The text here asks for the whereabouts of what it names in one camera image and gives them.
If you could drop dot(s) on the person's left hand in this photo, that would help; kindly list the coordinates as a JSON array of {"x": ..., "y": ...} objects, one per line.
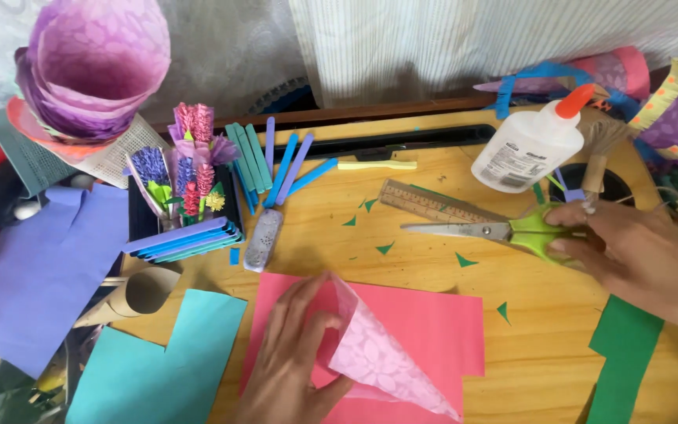
[{"x": 283, "y": 365}]

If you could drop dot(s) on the person's right hand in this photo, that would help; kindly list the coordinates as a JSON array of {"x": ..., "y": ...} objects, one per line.
[{"x": 633, "y": 259}]

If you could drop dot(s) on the pink patterned paper cone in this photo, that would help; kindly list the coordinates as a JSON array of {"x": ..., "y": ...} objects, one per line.
[{"x": 374, "y": 353}]

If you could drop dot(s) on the small purple paper piece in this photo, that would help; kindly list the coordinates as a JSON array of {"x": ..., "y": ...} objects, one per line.
[{"x": 571, "y": 191}]

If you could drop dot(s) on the green paper sheet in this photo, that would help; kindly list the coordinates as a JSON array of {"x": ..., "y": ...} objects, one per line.
[{"x": 624, "y": 353}]

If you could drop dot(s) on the jute twine tuft on tube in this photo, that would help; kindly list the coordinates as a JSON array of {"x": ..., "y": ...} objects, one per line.
[{"x": 601, "y": 147}]

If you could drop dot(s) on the small blue paper piece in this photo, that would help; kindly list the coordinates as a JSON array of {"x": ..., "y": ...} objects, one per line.
[{"x": 234, "y": 256}]

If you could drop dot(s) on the grey glitter block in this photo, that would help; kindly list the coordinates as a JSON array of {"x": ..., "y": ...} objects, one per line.
[{"x": 262, "y": 241}]

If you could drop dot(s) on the teal paper sheet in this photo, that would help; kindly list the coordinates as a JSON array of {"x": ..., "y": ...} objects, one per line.
[{"x": 156, "y": 377}]

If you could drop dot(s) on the pink paper sheet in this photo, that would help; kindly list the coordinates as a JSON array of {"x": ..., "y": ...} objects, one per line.
[{"x": 427, "y": 330}]

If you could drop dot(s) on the cardboard tube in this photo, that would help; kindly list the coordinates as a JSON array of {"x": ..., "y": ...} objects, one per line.
[{"x": 148, "y": 291}]

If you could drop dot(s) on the white glue bottle orange cap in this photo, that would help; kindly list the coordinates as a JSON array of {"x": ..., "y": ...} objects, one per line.
[{"x": 521, "y": 147}]

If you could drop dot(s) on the scattered green paper scraps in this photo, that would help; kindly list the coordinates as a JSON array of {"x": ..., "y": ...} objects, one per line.
[{"x": 464, "y": 261}]

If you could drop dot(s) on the brown kraft paper cone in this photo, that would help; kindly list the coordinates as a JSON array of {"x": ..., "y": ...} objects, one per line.
[{"x": 100, "y": 315}]

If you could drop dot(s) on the pink paper roll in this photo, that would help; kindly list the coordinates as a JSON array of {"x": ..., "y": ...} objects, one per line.
[{"x": 624, "y": 68}]

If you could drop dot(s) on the pile of coloured craft sticks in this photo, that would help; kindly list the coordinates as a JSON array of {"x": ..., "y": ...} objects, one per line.
[{"x": 283, "y": 168}]

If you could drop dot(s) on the blue paper strips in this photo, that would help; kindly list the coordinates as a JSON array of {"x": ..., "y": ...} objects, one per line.
[{"x": 542, "y": 72}]

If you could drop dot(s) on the wooden ruler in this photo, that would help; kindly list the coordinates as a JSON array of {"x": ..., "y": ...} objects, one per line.
[{"x": 427, "y": 203}]

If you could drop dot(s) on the yellow paper strip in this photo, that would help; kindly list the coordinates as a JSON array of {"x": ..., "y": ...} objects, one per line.
[{"x": 377, "y": 165}]

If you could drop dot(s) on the paper flower bouquet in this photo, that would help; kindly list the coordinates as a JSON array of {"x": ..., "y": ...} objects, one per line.
[{"x": 195, "y": 159}]

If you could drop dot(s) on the black plastic tray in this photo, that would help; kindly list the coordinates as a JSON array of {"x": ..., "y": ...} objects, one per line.
[{"x": 409, "y": 140}]

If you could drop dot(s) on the purple paper sheet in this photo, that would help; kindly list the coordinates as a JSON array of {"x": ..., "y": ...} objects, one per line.
[{"x": 39, "y": 277}]

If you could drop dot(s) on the white mesh canvas sheet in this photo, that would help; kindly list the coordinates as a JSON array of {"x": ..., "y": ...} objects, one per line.
[{"x": 124, "y": 153}]

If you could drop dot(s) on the white striped curtain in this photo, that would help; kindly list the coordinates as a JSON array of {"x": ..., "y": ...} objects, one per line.
[{"x": 462, "y": 41}]

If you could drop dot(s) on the white lace curtain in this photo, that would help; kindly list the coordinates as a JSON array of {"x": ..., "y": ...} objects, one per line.
[{"x": 227, "y": 53}]

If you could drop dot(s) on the teal mesh cloth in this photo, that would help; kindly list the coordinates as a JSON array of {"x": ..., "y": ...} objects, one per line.
[{"x": 27, "y": 153}]

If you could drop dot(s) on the stack of purple paper cones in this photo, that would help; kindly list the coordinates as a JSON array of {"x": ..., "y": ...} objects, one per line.
[{"x": 89, "y": 70}]

